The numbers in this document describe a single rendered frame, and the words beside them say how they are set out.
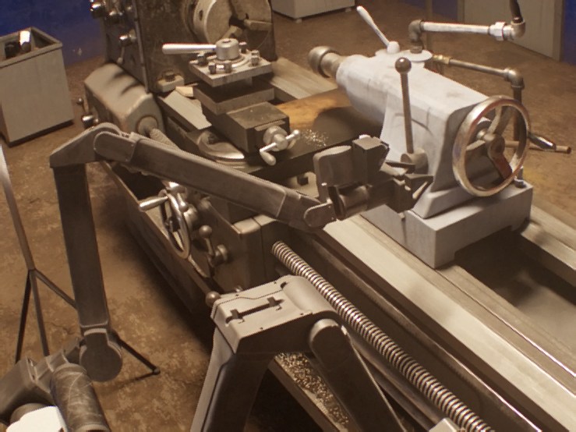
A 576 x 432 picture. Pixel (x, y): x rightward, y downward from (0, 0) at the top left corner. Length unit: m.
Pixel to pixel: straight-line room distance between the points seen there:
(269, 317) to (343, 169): 0.54
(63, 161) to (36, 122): 3.40
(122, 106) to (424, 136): 1.40
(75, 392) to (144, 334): 1.73
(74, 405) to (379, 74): 1.04
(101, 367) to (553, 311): 0.99
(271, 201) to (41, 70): 3.38
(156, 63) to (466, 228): 1.38
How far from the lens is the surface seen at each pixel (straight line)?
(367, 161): 1.31
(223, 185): 1.27
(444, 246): 1.60
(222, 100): 1.90
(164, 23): 2.58
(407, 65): 1.49
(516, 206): 1.72
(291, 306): 0.83
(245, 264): 1.89
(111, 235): 3.48
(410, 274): 1.57
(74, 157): 1.24
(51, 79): 4.59
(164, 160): 1.25
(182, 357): 2.71
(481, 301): 1.53
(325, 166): 1.31
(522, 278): 1.79
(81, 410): 1.09
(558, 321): 1.68
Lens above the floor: 1.78
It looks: 31 degrees down
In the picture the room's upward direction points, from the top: 6 degrees counter-clockwise
